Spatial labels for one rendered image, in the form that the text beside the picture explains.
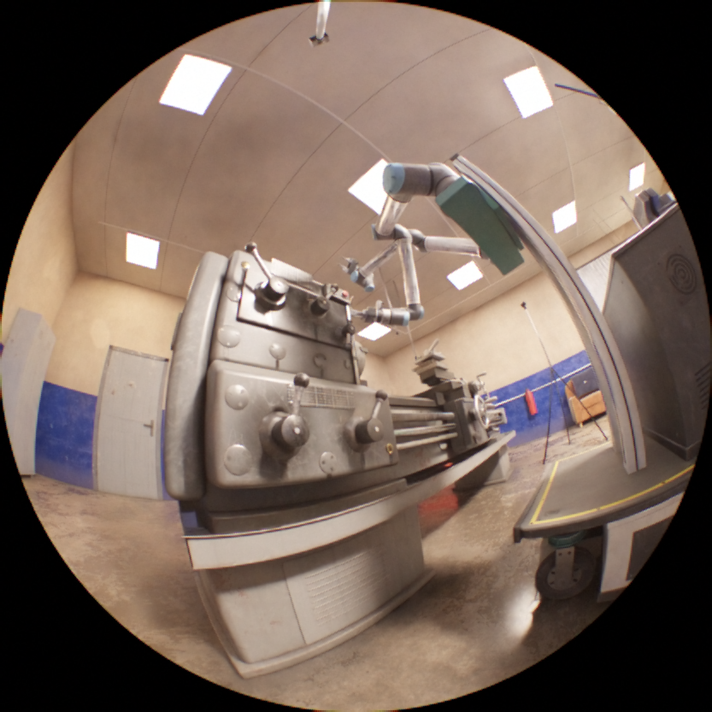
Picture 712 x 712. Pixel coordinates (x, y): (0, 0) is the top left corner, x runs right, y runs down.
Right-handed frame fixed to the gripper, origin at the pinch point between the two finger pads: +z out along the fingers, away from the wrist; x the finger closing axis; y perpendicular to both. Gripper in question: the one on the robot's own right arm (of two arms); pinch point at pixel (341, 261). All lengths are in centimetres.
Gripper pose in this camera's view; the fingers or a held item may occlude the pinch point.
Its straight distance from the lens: 194.7
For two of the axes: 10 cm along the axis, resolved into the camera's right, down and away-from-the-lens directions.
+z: -7.2, -1.9, -6.7
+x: -4.2, 8.9, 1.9
